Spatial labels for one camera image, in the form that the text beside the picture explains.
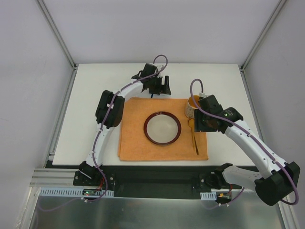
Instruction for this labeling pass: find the aluminium frame post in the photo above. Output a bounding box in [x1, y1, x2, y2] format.
[240, 0, 288, 72]
[35, 0, 77, 69]

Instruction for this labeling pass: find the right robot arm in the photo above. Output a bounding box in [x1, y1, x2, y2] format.
[194, 93, 300, 206]

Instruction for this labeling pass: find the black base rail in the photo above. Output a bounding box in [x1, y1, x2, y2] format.
[72, 164, 243, 200]

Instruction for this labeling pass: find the left aluminium frame post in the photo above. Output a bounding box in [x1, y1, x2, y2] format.
[35, 0, 77, 69]

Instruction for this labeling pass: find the aluminium front rail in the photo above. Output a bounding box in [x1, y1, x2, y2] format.
[30, 168, 77, 187]

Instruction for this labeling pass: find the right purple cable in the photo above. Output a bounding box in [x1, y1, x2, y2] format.
[190, 79, 300, 209]

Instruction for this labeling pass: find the white cable duct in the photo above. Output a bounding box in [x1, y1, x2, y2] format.
[40, 187, 114, 198]
[200, 191, 217, 201]

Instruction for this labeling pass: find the left white cable duct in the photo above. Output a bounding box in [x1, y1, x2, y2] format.
[40, 187, 114, 198]

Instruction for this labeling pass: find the gold spoon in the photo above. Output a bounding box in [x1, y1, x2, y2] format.
[188, 119, 196, 150]
[193, 133, 199, 155]

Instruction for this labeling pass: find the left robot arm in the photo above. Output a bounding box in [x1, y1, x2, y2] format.
[73, 63, 171, 186]

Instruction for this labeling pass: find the right aluminium frame post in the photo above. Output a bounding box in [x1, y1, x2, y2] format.
[240, 0, 288, 72]

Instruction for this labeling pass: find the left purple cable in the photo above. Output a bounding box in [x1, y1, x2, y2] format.
[38, 55, 169, 212]

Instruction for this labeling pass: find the purple cable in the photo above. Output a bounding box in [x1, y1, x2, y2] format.
[38, 55, 169, 212]
[190, 79, 300, 209]

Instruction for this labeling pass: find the right white cable duct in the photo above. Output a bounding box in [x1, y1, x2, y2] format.
[200, 191, 217, 201]

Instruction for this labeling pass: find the orange cloth placemat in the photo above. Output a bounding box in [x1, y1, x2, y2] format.
[119, 98, 208, 161]

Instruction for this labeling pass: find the red rimmed plate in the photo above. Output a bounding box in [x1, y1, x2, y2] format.
[143, 111, 182, 146]

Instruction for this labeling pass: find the white floral mug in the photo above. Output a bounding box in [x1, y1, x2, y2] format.
[184, 95, 200, 119]

